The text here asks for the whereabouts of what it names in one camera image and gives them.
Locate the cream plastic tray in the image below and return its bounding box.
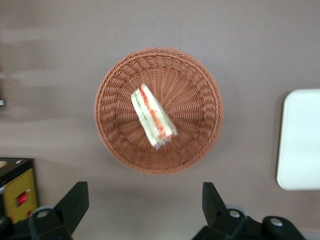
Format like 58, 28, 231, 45
276, 88, 320, 191

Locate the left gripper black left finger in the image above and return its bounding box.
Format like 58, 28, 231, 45
27, 181, 90, 240

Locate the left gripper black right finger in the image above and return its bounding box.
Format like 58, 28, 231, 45
192, 181, 249, 240

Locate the brown wicker basket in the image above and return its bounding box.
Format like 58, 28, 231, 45
94, 47, 224, 176

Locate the triangle sandwich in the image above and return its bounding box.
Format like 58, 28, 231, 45
130, 83, 179, 151

